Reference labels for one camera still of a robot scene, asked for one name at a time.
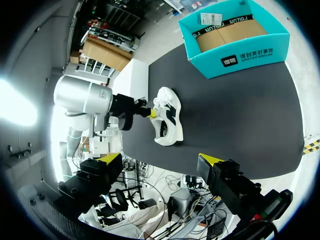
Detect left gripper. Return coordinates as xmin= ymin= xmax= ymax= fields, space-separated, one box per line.
xmin=109 ymin=93 xmax=158 ymax=132

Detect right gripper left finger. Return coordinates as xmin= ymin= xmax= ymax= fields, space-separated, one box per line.
xmin=57 ymin=152 xmax=124 ymax=214

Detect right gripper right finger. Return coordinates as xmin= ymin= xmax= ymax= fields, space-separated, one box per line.
xmin=196 ymin=152 xmax=264 ymax=216

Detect white shoe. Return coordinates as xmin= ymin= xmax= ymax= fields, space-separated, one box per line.
xmin=149 ymin=86 xmax=185 ymax=147

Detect white shoebox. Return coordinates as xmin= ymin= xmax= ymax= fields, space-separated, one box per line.
xmin=111 ymin=59 xmax=151 ymax=103

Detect person's legs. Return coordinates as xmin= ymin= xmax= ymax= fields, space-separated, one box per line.
xmin=102 ymin=205 xmax=164 ymax=239

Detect white paper label tag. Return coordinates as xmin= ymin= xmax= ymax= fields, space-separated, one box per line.
xmin=199 ymin=12 xmax=223 ymax=26

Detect teal box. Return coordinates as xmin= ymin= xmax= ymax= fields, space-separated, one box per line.
xmin=177 ymin=0 xmax=291 ymax=80

